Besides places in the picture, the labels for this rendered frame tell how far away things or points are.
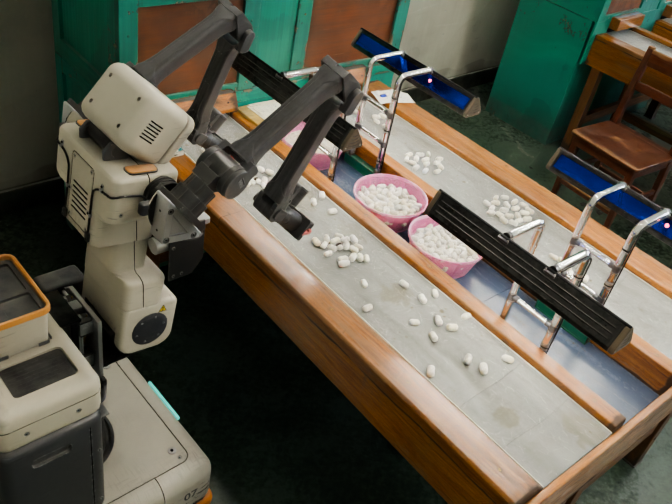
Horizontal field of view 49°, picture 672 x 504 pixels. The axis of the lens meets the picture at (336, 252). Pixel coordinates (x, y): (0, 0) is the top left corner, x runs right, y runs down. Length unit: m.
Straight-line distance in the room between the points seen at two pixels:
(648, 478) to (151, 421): 1.84
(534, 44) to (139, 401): 3.49
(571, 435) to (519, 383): 0.19
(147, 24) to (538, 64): 2.97
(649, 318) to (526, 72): 2.82
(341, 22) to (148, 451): 1.84
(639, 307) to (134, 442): 1.62
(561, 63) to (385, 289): 2.95
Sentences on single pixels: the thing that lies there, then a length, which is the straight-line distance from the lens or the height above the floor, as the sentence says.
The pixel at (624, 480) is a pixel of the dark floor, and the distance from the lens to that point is 3.06.
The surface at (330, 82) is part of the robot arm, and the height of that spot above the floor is 1.41.
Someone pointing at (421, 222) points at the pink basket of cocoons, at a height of 0.75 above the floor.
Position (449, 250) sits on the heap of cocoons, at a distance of 2.45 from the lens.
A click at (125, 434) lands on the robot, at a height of 0.28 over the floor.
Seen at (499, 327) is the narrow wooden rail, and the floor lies 0.76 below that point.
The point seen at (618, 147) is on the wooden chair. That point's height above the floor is 0.46.
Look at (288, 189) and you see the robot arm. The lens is 1.93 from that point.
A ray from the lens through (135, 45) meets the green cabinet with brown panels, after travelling 2.63.
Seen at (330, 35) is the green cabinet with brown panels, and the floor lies 1.01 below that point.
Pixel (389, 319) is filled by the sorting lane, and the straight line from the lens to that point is 2.12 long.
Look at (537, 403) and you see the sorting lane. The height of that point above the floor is 0.74.
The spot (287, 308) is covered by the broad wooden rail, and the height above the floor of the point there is 0.68.
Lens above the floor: 2.14
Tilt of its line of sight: 37 degrees down
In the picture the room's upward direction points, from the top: 12 degrees clockwise
